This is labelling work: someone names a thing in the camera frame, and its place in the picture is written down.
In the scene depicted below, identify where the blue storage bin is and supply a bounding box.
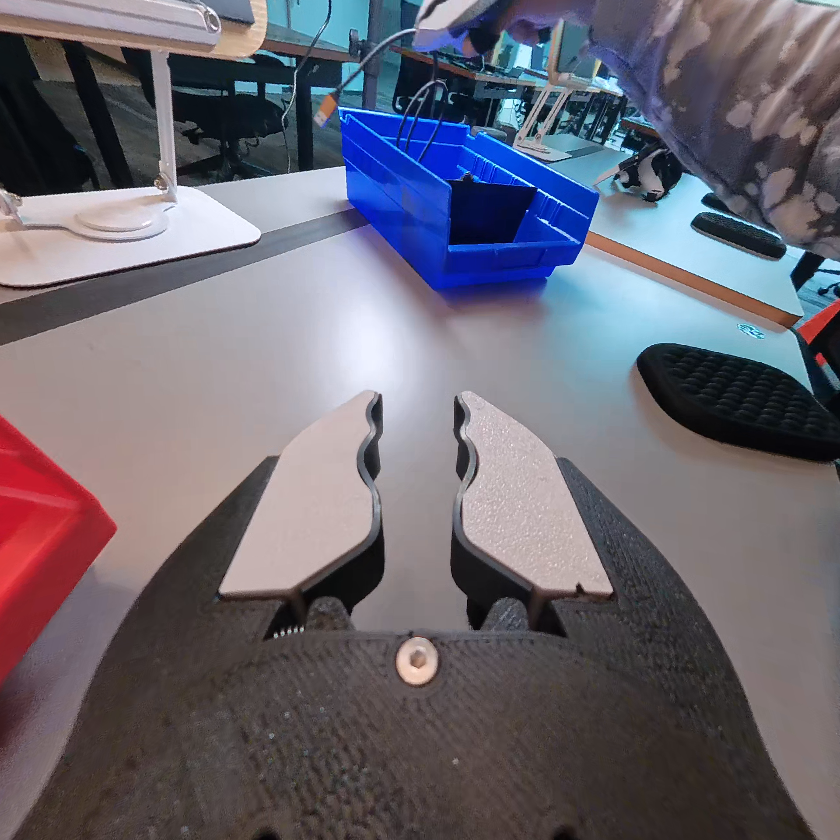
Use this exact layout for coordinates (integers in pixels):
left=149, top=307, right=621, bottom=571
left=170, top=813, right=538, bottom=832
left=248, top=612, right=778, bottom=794
left=338, top=107, right=600, bottom=291

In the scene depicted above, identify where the white tablet stand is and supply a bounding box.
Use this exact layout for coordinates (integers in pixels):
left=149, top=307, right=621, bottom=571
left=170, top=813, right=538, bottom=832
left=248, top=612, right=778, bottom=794
left=0, top=0, right=263, bottom=290
left=512, top=69, right=595, bottom=165

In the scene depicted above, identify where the black white VR headset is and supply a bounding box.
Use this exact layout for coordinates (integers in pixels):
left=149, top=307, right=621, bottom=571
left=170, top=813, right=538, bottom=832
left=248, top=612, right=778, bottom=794
left=600, top=141, right=685, bottom=203

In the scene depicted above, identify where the person's right hand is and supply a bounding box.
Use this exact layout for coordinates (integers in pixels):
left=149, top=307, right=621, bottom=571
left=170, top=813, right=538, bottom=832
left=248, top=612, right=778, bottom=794
left=462, top=0, right=595, bottom=56

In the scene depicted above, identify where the black bin divider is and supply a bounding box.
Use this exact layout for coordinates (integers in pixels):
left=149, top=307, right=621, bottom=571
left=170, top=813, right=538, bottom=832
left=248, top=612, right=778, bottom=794
left=448, top=174, right=539, bottom=247

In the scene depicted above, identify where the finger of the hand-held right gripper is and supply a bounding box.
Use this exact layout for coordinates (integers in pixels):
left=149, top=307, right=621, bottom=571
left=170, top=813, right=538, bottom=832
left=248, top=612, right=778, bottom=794
left=415, top=0, right=492, bottom=34

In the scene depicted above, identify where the person's right forearm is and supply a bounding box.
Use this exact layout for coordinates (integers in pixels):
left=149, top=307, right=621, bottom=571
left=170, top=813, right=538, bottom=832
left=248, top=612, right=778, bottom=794
left=587, top=0, right=840, bottom=260

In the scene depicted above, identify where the black light stand pole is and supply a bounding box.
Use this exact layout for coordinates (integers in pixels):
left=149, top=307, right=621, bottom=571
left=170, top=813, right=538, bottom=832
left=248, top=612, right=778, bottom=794
left=350, top=0, right=389, bottom=112

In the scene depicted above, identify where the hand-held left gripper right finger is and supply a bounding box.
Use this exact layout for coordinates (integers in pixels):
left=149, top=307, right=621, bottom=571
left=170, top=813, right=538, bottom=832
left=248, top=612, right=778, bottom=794
left=451, top=391, right=616, bottom=618

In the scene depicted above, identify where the black cable with orange plugs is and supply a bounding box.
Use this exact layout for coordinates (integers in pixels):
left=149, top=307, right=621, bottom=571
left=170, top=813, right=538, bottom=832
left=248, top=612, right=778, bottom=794
left=314, top=26, right=455, bottom=161

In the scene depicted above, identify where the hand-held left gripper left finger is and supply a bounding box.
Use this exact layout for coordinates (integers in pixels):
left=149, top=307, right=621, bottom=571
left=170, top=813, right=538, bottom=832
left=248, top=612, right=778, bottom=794
left=218, top=391, right=386, bottom=614

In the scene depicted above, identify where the red storage bin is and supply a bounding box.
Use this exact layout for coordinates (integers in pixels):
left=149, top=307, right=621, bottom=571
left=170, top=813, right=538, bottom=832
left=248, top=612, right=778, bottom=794
left=0, top=415, right=118, bottom=686

